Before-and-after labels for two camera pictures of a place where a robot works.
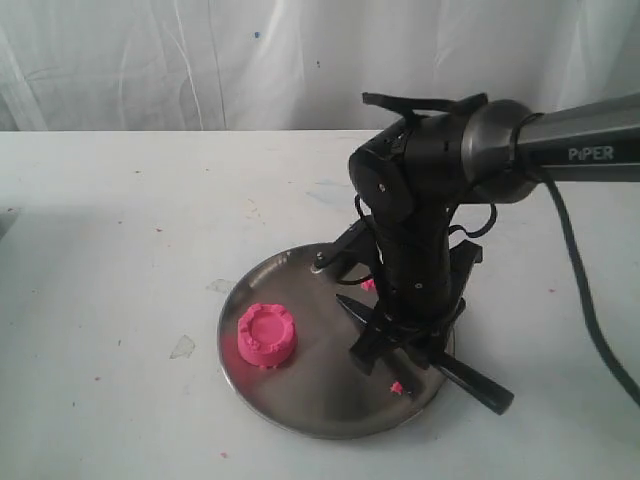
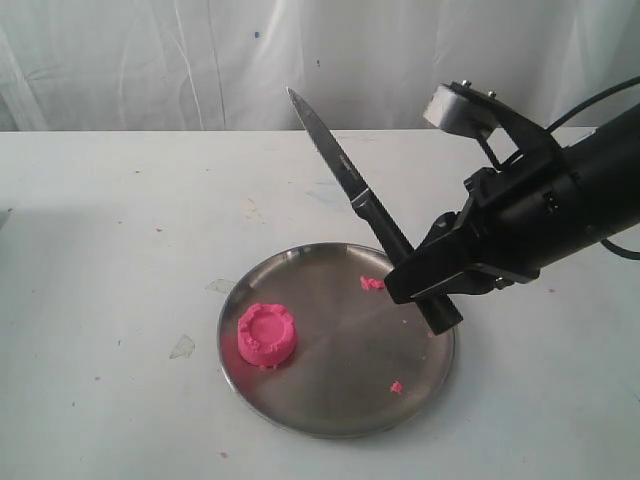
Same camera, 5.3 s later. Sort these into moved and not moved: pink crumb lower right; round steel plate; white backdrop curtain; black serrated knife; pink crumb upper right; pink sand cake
Moved: black serrated knife
Not moved: white backdrop curtain; pink crumb lower right; pink sand cake; round steel plate; pink crumb upper right
